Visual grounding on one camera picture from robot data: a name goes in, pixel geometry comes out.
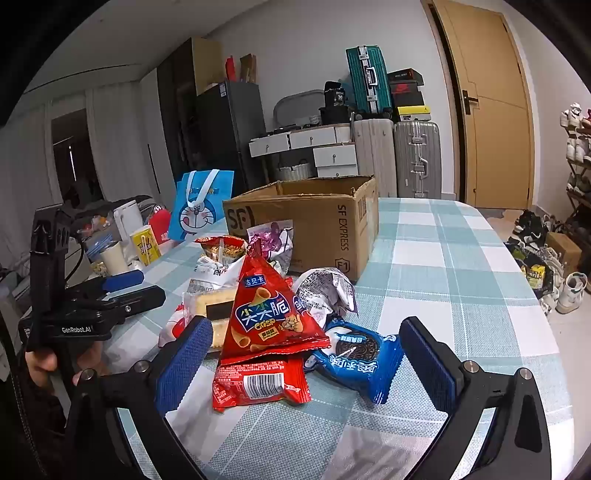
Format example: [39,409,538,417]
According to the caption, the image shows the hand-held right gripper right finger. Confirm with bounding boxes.
[399,316,552,480]

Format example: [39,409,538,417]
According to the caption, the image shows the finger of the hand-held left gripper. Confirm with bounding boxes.
[95,270,145,295]
[104,285,166,321]

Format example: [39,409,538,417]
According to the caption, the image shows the white curtain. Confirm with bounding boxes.
[85,80,160,204]

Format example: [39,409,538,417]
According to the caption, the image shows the rows of assorted sneakers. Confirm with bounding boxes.
[560,102,591,162]

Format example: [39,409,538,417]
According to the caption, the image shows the grey oval mirror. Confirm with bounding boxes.
[273,90,326,133]

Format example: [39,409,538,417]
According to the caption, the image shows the silver suitcase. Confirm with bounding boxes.
[393,121,443,199]

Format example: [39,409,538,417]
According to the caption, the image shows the blue cartoon gift bag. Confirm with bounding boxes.
[167,169,235,244]

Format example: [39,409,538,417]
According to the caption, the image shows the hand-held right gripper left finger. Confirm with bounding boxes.
[69,316,215,480]

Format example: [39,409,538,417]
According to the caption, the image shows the small cardboard box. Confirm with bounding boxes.
[546,232,583,273]

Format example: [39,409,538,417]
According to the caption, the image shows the brown cardboard box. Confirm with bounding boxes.
[222,175,380,283]

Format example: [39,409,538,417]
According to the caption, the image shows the metal shoe rack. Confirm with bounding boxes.
[561,104,591,241]

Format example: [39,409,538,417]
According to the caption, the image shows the wooden door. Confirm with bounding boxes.
[431,0,536,210]

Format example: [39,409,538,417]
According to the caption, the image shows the flat cardboard piece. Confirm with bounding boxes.
[191,38,222,95]

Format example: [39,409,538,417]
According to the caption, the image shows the dark wardrobe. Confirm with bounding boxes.
[156,38,222,185]

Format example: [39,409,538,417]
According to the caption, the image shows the pile of dark shoes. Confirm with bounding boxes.
[505,210,591,315]

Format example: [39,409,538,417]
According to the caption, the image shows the person's left hand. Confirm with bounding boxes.
[25,342,105,386]

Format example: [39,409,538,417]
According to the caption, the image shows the purple white snack packet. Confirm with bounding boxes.
[291,268,358,319]

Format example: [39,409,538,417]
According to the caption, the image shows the woven laundry basket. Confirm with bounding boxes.
[274,159,315,183]

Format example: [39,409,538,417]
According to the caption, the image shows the black refrigerator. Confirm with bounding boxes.
[194,80,269,195]

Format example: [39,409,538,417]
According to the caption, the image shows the black storage box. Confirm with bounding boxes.
[320,107,353,126]

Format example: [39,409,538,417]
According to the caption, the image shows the clear biscuit packet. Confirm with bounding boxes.
[182,284,243,354]

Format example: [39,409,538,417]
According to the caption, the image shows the noodle snack packet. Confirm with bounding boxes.
[194,234,247,266]

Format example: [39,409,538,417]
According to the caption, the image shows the white drawer cabinet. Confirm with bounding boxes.
[248,124,360,183]

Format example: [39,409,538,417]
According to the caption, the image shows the white electric kettle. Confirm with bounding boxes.
[113,198,143,245]

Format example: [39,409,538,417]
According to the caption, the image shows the brown paper bag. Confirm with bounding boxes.
[239,54,258,84]

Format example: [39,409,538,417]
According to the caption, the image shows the red white snack packet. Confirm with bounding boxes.
[158,305,195,347]

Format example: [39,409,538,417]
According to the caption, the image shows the yellow black shoe box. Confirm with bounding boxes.
[397,105,432,123]

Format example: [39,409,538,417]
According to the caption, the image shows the person's left forearm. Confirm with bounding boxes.
[0,369,70,480]

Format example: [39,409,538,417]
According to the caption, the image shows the black bag white label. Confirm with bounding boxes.
[323,81,348,110]

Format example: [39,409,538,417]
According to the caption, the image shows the red barcode snack packet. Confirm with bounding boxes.
[211,353,309,412]

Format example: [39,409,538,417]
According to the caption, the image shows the beige suitcase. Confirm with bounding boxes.
[352,117,399,198]

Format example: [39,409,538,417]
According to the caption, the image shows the red triangular snack packet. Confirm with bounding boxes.
[220,240,332,365]

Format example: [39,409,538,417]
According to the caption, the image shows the white cup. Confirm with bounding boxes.
[99,241,127,276]

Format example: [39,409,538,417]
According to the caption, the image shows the teal suitcase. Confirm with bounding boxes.
[345,45,393,116]

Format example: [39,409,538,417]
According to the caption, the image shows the blue cookie packet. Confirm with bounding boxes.
[305,316,404,406]

